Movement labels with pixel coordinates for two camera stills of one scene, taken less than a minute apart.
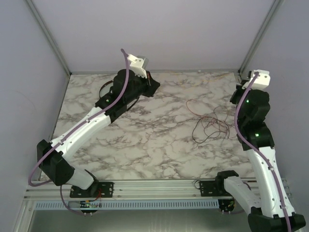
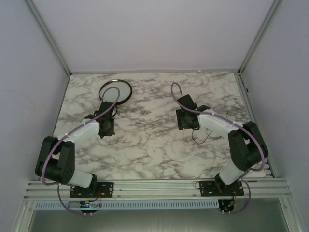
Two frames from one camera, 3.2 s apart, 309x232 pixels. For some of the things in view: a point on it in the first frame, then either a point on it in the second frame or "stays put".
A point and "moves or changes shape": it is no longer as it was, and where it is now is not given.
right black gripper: [238, 90] → [181, 123]
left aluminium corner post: [48, 35] stays put
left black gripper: [151, 85] → [110, 132]
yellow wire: [204, 81] → [184, 140]
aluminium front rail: [157, 191] stays put
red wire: [200, 115] moves or changes shape
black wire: [211, 134] moves or changes shape
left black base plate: [99, 189] stays put
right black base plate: [212, 188] stays put
